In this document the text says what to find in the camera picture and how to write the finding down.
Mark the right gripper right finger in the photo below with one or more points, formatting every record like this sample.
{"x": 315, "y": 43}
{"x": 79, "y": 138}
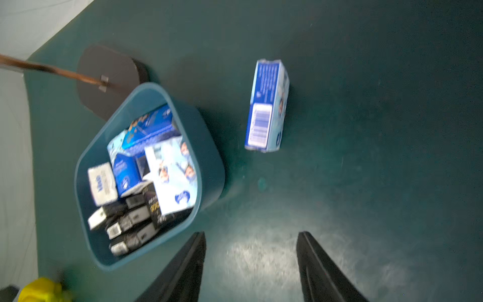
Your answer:
{"x": 321, "y": 279}

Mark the dark blue tissue pack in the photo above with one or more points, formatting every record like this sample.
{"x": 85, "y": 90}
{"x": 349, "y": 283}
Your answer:
{"x": 155, "y": 126}

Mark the yellow banana toy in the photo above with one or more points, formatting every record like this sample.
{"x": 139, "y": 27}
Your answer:
{"x": 44, "y": 290}

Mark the teal plastic storage box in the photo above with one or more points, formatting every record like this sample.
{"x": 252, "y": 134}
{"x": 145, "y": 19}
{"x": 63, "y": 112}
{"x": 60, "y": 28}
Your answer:
{"x": 115, "y": 247}

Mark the blue white tissue pack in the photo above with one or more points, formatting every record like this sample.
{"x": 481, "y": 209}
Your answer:
{"x": 127, "y": 175}

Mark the blue pocket tissue pack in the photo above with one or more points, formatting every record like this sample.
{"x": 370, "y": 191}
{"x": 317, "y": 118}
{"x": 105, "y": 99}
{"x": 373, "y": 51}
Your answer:
{"x": 268, "y": 102}

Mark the metal scroll cup stand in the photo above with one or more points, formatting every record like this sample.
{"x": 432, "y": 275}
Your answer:
{"x": 104, "y": 77}

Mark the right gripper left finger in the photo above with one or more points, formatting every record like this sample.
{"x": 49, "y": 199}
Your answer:
{"x": 181, "y": 278}

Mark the light blue tissue pack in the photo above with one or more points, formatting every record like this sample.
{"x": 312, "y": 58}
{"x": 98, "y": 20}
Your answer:
{"x": 173, "y": 174}

